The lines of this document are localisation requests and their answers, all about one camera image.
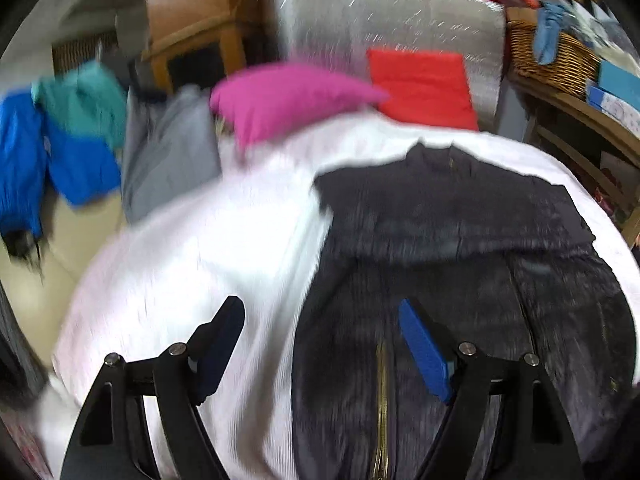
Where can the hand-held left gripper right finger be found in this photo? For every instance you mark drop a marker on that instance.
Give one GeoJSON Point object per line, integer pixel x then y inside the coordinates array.
{"type": "Point", "coordinates": [425, 355]}

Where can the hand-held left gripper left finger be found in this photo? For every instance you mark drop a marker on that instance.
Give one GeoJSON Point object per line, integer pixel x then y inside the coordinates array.
{"type": "Point", "coordinates": [220, 350]}

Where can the black puffer jacket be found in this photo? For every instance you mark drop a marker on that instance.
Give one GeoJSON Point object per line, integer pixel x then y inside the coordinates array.
{"type": "Point", "coordinates": [450, 220]}

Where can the white bed cover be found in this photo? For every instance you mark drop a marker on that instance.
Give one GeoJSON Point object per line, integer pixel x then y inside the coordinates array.
{"type": "Point", "coordinates": [200, 260]}

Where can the beige sofa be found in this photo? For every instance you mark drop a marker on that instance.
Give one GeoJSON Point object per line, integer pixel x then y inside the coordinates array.
{"type": "Point", "coordinates": [65, 250]}

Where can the grey garment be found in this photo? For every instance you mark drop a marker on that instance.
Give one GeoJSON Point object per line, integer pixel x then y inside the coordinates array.
{"type": "Point", "coordinates": [165, 160]}

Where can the dark cloth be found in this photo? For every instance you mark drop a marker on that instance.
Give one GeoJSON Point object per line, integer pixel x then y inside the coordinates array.
{"type": "Point", "coordinates": [17, 350]}

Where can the blue jacket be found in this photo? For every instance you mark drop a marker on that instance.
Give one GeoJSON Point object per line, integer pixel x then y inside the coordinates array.
{"type": "Point", "coordinates": [75, 160]}

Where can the magenta pillow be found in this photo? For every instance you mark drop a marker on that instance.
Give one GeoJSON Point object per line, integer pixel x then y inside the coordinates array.
{"type": "Point", "coordinates": [280, 100]}

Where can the red cushion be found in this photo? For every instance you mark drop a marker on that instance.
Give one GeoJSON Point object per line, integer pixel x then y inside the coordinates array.
{"type": "Point", "coordinates": [425, 85]}

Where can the teal garment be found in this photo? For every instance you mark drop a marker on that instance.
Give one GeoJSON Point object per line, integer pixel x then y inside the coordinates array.
{"type": "Point", "coordinates": [85, 100]}

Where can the wooden shelf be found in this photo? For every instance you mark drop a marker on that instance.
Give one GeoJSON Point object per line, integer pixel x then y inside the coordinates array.
{"type": "Point", "coordinates": [600, 125]}

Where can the blue and white boxes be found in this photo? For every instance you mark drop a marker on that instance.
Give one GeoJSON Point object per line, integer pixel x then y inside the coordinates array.
{"type": "Point", "coordinates": [620, 110]}

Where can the wicker basket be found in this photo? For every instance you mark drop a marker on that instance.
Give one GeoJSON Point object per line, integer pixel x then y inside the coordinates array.
{"type": "Point", "coordinates": [565, 65]}

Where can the light blue cardboard box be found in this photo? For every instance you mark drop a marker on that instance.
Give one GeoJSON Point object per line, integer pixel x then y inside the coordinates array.
{"type": "Point", "coordinates": [622, 77]}

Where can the silver quilted headboard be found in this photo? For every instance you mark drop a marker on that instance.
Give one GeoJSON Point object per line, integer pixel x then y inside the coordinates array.
{"type": "Point", "coordinates": [400, 15]}

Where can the blue cloth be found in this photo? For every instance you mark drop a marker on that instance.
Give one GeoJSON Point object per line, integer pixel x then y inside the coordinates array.
{"type": "Point", "coordinates": [547, 35]}

